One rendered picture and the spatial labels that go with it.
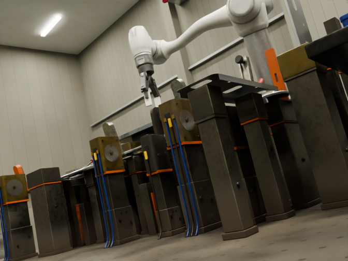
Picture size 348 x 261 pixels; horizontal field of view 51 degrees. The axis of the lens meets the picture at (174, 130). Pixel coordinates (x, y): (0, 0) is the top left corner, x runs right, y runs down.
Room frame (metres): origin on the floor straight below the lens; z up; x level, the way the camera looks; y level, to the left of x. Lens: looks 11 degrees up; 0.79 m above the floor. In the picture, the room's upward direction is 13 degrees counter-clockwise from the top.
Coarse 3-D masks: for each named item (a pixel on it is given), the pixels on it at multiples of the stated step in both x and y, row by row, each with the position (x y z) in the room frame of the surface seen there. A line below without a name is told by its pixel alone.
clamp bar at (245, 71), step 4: (236, 56) 1.20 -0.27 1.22; (240, 56) 1.19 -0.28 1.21; (244, 56) 1.21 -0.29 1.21; (236, 60) 1.20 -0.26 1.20; (240, 60) 1.19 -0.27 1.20; (244, 60) 1.22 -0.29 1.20; (248, 60) 1.22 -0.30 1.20; (240, 64) 1.23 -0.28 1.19; (244, 64) 1.22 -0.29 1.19; (248, 64) 1.21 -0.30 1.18; (240, 68) 1.22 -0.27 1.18; (244, 68) 1.22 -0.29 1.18; (248, 68) 1.20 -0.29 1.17; (240, 72) 1.22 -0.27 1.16; (244, 72) 1.22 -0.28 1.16; (248, 72) 1.20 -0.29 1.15; (240, 76) 1.22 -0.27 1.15; (244, 76) 1.22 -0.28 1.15; (248, 76) 1.20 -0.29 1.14; (252, 76) 1.21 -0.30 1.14; (252, 80) 1.21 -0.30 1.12
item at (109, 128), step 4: (104, 124) 1.23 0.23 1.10; (108, 124) 1.22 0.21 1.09; (112, 124) 1.23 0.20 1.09; (104, 128) 1.24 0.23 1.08; (108, 128) 1.23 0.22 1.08; (112, 128) 1.23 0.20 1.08; (104, 132) 1.24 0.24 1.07; (108, 132) 1.23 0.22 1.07; (112, 132) 1.23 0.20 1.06; (116, 132) 1.24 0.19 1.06; (108, 136) 1.24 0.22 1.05; (120, 144) 1.24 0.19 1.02
